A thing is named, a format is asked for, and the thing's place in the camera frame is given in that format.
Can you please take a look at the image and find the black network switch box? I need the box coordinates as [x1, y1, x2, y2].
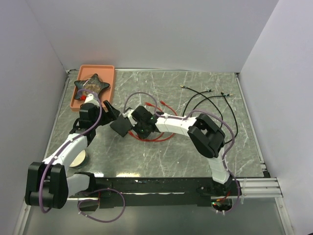
[110, 115, 133, 137]

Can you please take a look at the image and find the red ethernet cable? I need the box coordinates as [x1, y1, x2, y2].
[145, 102, 164, 116]
[128, 100, 178, 142]

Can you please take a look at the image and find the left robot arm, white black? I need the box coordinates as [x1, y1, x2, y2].
[24, 100, 120, 213]

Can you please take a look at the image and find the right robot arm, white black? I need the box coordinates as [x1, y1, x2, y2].
[123, 106, 231, 195]

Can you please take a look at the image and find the dark star-shaped dish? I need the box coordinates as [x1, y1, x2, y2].
[74, 73, 110, 100]

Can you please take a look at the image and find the orange plastic tray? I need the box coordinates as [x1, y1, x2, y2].
[70, 65, 115, 112]

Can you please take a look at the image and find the white round tape roll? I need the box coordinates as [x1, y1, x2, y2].
[69, 150, 89, 169]

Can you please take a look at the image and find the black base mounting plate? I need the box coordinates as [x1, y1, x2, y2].
[67, 176, 242, 209]

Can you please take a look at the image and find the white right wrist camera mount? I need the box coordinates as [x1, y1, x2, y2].
[122, 109, 137, 126]

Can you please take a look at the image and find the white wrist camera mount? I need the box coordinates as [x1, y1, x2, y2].
[122, 109, 137, 126]
[83, 94, 100, 107]

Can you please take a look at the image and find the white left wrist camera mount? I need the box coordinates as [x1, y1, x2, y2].
[83, 94, 100, 107]

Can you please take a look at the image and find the black cable, short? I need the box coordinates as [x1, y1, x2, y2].
[190, 92, 239, 141]

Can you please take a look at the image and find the black cable, long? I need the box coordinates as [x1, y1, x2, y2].
[179, 84, 239, 145]

